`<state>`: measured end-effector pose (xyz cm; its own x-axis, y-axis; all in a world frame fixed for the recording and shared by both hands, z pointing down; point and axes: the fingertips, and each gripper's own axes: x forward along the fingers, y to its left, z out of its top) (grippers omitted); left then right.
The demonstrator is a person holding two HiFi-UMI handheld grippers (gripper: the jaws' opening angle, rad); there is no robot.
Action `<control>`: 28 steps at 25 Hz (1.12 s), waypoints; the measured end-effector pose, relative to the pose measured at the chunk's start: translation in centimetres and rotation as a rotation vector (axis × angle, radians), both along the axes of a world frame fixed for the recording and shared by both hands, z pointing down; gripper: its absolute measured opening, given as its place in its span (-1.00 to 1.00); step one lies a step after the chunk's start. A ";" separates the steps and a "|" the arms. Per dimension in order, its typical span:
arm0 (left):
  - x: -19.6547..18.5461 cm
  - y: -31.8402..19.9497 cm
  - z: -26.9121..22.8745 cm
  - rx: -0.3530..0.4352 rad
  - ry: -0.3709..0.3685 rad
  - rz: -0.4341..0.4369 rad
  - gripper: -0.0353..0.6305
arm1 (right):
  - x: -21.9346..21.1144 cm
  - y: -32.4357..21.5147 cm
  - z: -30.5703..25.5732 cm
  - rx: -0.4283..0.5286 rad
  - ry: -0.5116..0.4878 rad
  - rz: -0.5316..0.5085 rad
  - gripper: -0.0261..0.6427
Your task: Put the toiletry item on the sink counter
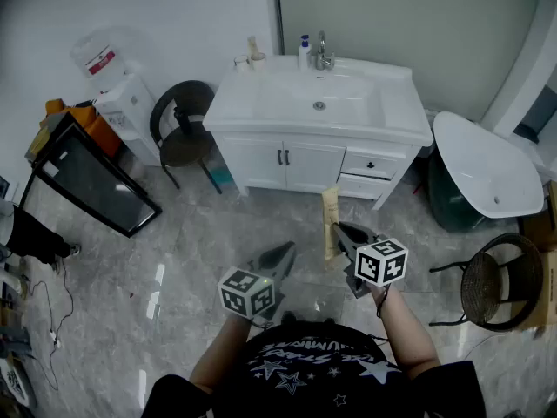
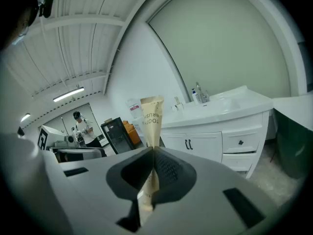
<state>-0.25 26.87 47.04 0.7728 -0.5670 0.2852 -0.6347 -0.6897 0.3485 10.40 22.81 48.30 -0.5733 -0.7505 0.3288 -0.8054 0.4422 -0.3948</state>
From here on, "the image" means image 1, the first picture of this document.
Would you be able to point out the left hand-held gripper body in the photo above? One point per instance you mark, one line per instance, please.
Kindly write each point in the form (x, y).
(246, 292)

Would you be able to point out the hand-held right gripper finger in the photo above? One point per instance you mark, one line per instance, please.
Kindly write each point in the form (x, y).
(359, 233)
(343, 244)

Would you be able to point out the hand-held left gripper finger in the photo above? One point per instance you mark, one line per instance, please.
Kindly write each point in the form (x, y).
(272, 255)
(280, 268)

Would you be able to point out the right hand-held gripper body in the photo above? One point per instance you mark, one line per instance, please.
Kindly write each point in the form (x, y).
(380, 261)

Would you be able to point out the person's right forearm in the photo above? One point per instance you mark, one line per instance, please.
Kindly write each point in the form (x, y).
(407, 333)

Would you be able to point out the person's left forearm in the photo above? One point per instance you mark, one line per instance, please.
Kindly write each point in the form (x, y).
(217, 355)

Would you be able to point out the person's black star-print shirt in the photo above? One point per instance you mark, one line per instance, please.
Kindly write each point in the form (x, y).
(313, 372)

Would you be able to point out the dark wicker chair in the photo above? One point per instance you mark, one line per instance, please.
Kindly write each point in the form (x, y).
(183, 146)
(491, 285)

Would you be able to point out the chrome sink drain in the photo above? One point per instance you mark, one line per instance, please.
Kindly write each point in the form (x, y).
(319, 105)

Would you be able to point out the white sink vanity cabinet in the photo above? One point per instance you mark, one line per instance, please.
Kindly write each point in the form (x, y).
(283, 98)

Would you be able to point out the chrome faucet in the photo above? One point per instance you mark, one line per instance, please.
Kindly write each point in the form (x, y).
(322, 52)

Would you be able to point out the white soap pump bottle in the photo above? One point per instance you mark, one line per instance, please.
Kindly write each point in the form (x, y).
(304, 55)

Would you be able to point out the black framed glass panel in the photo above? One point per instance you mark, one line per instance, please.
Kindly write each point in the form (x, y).
(87, 181)

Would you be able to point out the clear glass cup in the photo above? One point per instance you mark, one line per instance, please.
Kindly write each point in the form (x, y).
(240, 63)

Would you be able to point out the white cup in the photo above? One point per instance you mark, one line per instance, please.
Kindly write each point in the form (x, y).
(257, 61)

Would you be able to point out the white power strip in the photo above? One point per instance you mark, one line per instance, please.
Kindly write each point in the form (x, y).
(55, 340)

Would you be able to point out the white water dispenser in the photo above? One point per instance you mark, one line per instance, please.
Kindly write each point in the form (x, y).
(130, 116)

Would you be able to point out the frosted glass partition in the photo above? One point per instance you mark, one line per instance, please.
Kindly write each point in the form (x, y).
(413, 24)

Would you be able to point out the orange box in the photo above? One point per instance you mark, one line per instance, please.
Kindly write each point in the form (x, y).
(98, 126)

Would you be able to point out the clear water jug red label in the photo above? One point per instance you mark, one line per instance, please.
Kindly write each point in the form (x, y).
(98, 57)

